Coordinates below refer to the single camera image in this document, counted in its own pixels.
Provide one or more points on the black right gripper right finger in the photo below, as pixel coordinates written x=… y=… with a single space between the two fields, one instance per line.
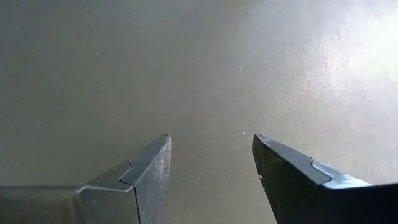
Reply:
x=311 y=199

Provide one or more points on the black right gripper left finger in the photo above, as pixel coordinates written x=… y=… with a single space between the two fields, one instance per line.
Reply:
x=93 y=205

